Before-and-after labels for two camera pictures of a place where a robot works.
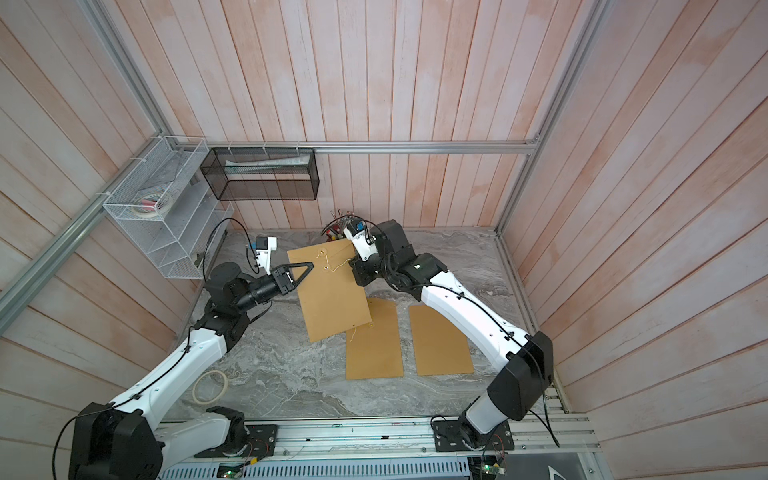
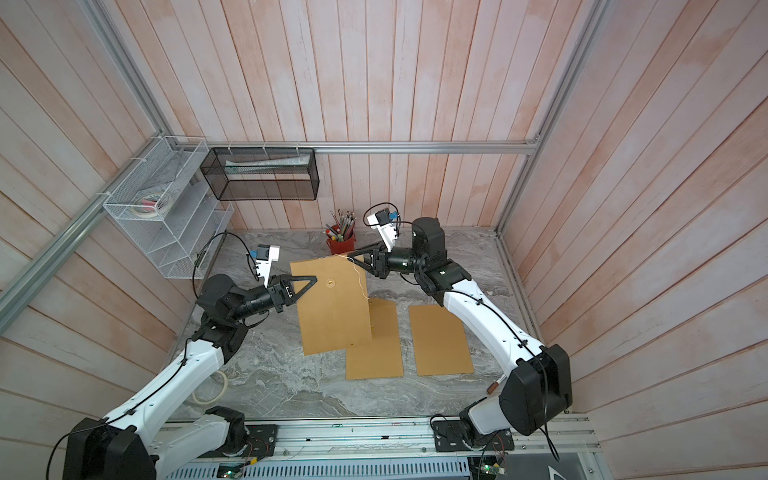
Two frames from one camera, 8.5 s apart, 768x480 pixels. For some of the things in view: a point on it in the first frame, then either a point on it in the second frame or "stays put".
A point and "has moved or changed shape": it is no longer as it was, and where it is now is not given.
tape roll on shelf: [152, 205] stays put
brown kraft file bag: [440, 347] stays put
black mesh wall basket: [262, 173] stays put
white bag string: [327, 267] has moved or changed shape
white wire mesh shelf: [158, 198] stays put
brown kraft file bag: [330, 298] has moved or changed shape
